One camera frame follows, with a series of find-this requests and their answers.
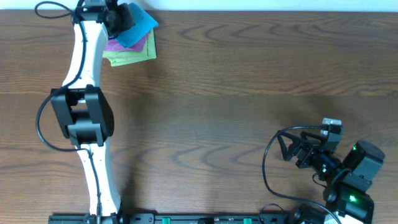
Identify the purple folded cloth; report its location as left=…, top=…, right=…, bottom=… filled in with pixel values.
left=105, top=34, right=148, bottom=52

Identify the green folded cloth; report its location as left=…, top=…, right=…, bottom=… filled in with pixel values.
left=103, top=30, right=157, bottom=67

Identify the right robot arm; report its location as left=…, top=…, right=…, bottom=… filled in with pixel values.
left=277, top=131, right=385, bottom=223

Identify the right black cable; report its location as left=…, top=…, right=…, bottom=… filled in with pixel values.
left=261, top=125, right=343, bottom=224

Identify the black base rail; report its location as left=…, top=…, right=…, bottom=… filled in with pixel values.
left=47, top=212, right=290, bottom=224

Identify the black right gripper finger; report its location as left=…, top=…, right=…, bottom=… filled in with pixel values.
left=277, top=131, right=303, bottom=161
left=300, top=131, right=325, bottom=145

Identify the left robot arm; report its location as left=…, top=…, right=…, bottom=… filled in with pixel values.
left=50, top=1, right=134, bottom=223

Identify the blue microfiber cloth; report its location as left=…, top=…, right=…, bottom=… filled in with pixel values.
left=116, top=3, right=159, bottom=47

